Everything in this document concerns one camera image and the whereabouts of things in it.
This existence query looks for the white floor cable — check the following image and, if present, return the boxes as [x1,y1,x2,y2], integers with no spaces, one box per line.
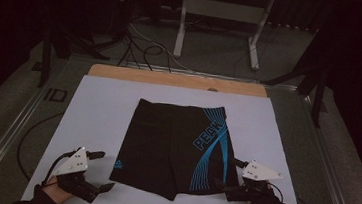
[123,21,195,72]

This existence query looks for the aluminium floor rail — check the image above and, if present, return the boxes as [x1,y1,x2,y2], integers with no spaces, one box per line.
[117,59,300,92]
[288,89,362,204]
[0,52,70,204]

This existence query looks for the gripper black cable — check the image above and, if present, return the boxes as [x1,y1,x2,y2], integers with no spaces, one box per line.
[265,181,286,204]
[41,148,77,190]

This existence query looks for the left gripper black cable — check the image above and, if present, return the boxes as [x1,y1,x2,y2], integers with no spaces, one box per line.
[41,148,77,190]

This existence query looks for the white metal stand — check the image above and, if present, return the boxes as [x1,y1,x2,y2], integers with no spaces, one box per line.
[172,0,277,73]

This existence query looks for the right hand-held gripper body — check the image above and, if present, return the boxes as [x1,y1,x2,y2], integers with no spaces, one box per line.
[224,157,286,204]

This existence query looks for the dark equipment rack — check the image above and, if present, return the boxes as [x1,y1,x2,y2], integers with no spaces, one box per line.
[106,0,138,43]

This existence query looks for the person's left hand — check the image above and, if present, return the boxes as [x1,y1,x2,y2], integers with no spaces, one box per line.
[40,173,75,204]

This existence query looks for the black tripod stand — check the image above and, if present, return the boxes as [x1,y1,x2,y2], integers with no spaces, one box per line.
[29,17,114,96]
[256,23,337,129]

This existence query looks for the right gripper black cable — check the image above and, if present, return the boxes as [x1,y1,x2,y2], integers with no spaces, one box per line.
[265,181,286,204]

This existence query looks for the wooden table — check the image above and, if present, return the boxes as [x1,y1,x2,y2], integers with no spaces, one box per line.
[87,62,269,98]

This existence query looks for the black shorts with blue print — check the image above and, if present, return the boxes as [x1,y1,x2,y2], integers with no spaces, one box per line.
[107,95,248,204]

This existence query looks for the tangled black floor cables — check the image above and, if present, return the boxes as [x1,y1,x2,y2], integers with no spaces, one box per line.
[116,29,176,74]

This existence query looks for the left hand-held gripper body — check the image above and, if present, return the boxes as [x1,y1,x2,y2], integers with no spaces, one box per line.
[49,143,105,204]

